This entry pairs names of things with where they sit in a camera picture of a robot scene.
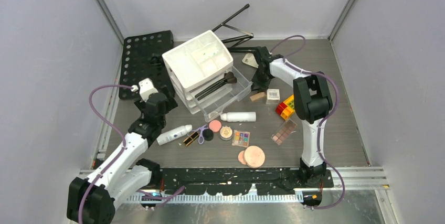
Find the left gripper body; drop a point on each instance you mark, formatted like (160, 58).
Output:
(170, 104)

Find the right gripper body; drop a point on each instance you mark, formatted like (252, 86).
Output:
(261, 81)

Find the black makeup brush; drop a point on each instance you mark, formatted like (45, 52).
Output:
(216, 87)
(226, 76)

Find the white plastic drawer organizer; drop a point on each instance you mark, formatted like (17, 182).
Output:
(196, 64)

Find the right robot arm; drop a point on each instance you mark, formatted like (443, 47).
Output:
(312, 104)

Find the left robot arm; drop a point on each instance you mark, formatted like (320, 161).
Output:
(96, 198)

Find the beige concealer stick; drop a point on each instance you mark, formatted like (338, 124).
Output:
(257, 97)

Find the white barcode packet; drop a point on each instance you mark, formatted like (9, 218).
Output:
(272, 96)

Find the white sachet packet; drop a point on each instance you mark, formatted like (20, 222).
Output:
(250, 60)

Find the large white spray bottle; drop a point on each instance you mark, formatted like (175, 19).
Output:
(173, 134)

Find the black music stand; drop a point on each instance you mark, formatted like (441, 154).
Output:
(142, 56)

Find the yellow red toy block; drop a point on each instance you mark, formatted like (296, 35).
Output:
(286, 108)

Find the black gold lipstick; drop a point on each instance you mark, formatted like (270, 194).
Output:
(190, 139)

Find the purple eyelash curler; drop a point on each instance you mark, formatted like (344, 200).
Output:
(198, 131)

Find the small white bottle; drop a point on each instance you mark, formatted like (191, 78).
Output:
(239, 117)

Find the black round jar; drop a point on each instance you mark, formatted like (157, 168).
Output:
(207, 134)

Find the pink round compact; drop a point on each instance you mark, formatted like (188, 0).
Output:
(215, 126)

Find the nude eyeshadow palette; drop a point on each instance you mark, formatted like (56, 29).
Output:
(284, 131)

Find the colorful eyeshadow palette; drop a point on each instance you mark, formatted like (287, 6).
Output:
(241, 138)

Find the beige powder jar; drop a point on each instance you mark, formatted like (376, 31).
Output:
(226, 133)

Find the large round powder compact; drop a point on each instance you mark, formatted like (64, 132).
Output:
(254, 156)

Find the small pink powder puff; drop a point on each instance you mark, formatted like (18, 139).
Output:
(241, 157)

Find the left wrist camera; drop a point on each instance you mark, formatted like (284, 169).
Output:
(144, 88)

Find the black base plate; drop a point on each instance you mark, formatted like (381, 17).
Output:
(236, 181)

